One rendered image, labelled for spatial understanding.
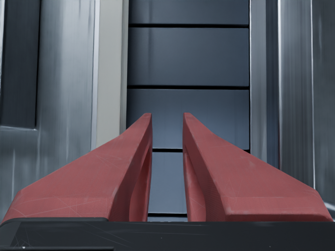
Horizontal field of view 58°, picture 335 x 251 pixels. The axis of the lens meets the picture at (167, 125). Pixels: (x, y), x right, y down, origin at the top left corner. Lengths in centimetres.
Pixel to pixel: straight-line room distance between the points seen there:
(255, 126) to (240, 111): 1
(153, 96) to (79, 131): 8
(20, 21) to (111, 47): 10
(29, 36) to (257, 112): 17
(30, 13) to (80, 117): 8
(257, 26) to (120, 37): 9
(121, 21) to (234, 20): 7
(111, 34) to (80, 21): 10
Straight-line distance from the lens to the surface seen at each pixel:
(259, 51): 20
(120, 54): 16
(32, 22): 26
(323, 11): 28
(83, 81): 25
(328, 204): 22
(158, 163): 18
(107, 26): 16
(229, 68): 19
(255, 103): 19
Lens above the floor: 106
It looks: 86 degrees down
